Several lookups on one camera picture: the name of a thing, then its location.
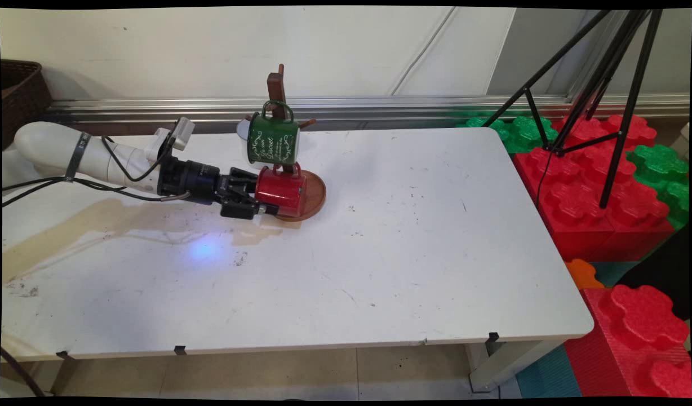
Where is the green enamel mug white print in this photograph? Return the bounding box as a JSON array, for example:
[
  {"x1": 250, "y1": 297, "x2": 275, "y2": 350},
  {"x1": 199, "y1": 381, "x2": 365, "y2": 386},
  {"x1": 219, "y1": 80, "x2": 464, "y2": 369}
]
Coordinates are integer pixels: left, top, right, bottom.
[{"x1": 247, "y1": 100, "x2": 300, "y2": 167}]

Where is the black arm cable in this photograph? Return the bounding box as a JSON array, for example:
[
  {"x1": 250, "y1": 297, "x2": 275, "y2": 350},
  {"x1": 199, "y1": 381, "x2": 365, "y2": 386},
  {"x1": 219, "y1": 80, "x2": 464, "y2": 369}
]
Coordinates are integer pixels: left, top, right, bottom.
[{"x1": 1, "y1": 135, "x2": 192, "y2": 208}]

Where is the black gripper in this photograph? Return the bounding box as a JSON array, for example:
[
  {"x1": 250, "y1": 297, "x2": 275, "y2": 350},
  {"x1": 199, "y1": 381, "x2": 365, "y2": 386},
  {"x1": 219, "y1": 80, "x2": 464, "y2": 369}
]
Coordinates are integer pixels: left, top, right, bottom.
[{"x1": 157, "y1": 160, "x2": 280, "y2": 220}]

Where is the brown wooden mug tree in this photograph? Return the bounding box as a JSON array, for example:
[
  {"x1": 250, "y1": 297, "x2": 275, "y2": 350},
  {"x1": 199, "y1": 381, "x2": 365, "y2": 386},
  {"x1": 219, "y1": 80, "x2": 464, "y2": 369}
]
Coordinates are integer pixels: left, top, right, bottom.
[{"x1": 243, "y1": 64, "x2": 327, "y2": 222}]

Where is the orange foam piece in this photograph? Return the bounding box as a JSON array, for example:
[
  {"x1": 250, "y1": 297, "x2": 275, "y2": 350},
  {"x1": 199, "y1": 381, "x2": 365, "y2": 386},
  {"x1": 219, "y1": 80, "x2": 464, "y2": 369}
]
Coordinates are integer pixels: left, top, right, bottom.
[{"x1": 565, "y1": 258, "x2": 605, "y2": 290}]

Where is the black tripod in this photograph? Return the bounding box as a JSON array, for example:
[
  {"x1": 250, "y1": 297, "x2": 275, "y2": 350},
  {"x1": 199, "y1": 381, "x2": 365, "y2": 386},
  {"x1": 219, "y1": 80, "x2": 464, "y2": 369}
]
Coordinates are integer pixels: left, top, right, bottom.
[{"x1": 481, "y1": 8, "x2": 665, "y2": 210}]

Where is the brown wicker basket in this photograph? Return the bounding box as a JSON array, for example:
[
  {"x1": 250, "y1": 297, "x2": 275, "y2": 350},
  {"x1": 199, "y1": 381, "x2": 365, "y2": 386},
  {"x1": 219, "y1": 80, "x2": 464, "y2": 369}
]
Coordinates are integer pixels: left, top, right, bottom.
[{"x1": 1, "y1": 59, "x2": 54, "y2": 148}]

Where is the grey arm strap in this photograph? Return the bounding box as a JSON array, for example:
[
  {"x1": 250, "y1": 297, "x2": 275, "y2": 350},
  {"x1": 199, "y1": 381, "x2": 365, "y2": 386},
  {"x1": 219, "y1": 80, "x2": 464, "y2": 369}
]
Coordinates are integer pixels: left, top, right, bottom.
[{"x1": 64, "y1": 132, "x2": 92, "y2": 183}]

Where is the red enamel mug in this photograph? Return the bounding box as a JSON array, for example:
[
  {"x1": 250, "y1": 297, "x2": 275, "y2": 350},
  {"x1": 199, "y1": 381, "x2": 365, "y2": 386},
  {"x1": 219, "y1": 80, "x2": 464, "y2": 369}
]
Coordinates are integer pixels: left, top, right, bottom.
[{"x1": 255, "y1": 162, "x2": 308, "y2": 218}]

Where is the teal foam mat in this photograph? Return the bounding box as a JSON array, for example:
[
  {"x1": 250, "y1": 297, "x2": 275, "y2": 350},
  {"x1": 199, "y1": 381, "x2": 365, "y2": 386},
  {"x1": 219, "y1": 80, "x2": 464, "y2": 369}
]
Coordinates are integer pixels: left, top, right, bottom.
[{"x1": 515, "y1": 344, "x2": 582, "y2": 398}]

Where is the green foam block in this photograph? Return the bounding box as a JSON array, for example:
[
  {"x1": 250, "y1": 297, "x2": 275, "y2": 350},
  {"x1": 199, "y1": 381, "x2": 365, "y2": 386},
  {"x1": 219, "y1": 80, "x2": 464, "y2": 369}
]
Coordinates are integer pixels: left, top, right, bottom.
[
  {"x1": 456, "y1": 115, "x2": 559, "y2": 155},
  {"x1": 625, "y1": 144, "x2": 690, "y2": 233}
]

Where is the aluminium rail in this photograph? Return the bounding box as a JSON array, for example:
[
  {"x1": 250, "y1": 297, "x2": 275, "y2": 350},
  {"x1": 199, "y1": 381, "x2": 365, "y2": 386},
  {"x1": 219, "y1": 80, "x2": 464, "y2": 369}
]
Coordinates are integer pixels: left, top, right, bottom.
[{"x1": 45, "y1": 95, "x2": 690, "y2": 122}]

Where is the white table leg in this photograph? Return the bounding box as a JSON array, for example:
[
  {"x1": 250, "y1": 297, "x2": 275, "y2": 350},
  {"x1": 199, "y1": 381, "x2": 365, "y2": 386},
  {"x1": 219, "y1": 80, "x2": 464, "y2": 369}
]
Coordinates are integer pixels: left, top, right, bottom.
[{"x1": 464, "y1": 338, "x2": 566, "y2": 394}]

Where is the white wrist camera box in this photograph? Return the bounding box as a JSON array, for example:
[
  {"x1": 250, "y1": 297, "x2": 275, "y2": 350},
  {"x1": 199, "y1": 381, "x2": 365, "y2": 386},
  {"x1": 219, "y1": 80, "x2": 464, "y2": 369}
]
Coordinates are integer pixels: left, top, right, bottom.
[{"x1": 145, "y1": 117, "x2": 196, "y2": 162}]

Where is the red foam block ribbed side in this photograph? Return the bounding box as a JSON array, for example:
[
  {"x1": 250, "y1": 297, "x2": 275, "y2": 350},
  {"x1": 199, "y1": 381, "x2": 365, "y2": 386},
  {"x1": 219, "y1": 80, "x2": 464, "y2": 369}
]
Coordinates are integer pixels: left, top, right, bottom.
[{"x1": 563, "y1": 284, "x2": 692, "y2": 398}]

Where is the large red foam block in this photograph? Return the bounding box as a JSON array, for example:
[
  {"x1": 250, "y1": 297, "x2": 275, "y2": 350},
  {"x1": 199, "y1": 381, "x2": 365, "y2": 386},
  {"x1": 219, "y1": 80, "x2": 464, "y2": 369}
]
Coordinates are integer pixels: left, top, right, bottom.
[{"x1": 512, "y1": 114, "x2": 676, "y2": 263}]

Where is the thin black tripod cable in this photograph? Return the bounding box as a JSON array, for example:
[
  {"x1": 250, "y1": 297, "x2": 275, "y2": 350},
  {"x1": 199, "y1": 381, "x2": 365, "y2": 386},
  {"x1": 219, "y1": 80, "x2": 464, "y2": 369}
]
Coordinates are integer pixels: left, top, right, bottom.
[{"x1": 536, "y1": 149, "x2": 553, "y2": 205}]

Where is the white wall cable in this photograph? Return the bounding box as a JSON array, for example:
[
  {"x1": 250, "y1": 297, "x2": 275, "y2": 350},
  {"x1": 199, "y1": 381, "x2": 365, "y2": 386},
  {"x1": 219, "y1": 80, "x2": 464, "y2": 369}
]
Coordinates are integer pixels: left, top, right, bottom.
[{"x1": 390, "y1": 7, "x2": 459, "y2": 96}]

